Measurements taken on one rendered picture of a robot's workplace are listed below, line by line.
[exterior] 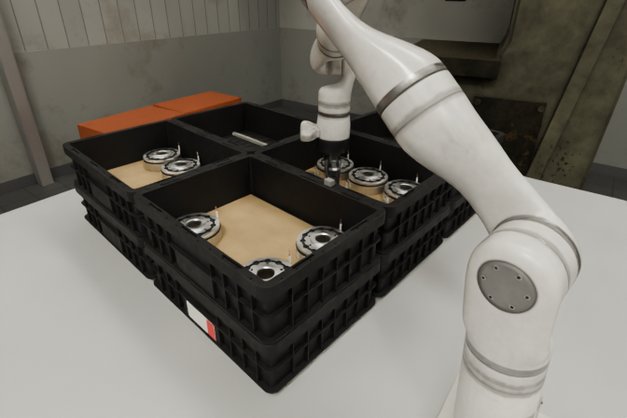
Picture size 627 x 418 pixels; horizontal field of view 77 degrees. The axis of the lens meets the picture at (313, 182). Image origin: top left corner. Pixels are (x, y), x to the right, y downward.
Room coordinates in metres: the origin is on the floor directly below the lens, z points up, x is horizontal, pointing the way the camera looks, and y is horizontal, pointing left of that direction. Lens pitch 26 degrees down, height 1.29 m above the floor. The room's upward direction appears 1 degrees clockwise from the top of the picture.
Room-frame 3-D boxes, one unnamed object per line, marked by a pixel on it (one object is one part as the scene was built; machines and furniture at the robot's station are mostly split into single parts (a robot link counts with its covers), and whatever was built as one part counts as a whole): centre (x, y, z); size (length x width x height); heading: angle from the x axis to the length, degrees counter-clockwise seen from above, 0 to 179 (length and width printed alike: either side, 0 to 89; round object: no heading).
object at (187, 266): (0.65, 0.11, 0.87); 0.40 x 0.30 x 0.11; 47
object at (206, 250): (0.65, 0.11, 0.92); 0.40 x 0.30 x 0.02; 47
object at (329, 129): (0.84, -0.02, 1.02); 0.11 x 0.09 x 0.06; 92
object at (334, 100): (0.84, -0.05, 1.12); 0.09 x 0.07 x 0.15; 87
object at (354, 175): (0.91, -0.14, 0.86); 0.10 x 0.10 x 0.01
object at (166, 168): (0.97, 0.36, 0.86); 0.10 x 0.10 x 0.01
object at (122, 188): (0.92, 0.40, 0.92); 0.40 x 0.30 x 0.02; 47
